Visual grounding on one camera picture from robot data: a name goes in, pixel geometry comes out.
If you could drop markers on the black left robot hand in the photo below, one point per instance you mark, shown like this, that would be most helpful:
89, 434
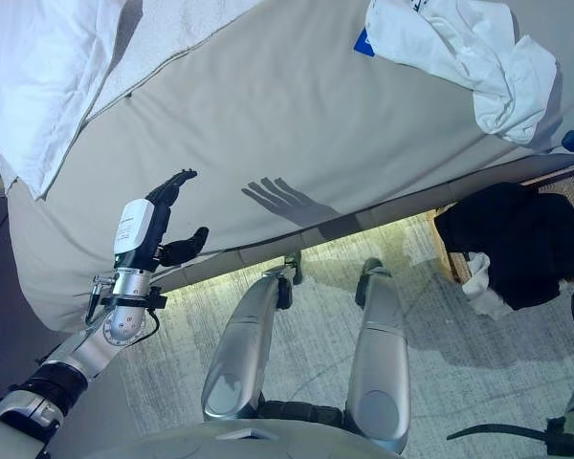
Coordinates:
134, 227

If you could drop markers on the black garment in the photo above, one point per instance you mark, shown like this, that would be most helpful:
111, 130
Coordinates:
516, 239

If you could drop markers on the white garment with blue label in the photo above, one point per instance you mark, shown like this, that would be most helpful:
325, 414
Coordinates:
459, 52

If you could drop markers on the cream garment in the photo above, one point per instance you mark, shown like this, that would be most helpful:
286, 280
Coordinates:
483, 291

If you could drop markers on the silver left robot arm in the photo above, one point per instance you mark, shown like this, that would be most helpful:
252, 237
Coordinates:
124, 327

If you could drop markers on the bed with beige cover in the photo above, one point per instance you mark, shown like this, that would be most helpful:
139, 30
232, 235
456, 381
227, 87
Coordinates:
268, 119

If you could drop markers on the woven wicker basket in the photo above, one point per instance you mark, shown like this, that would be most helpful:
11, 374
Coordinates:
454, 258

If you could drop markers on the white duvet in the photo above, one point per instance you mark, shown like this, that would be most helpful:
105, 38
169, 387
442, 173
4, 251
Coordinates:
28, 72

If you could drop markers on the grey robot torso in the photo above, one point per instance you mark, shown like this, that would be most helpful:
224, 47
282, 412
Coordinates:
249, 442

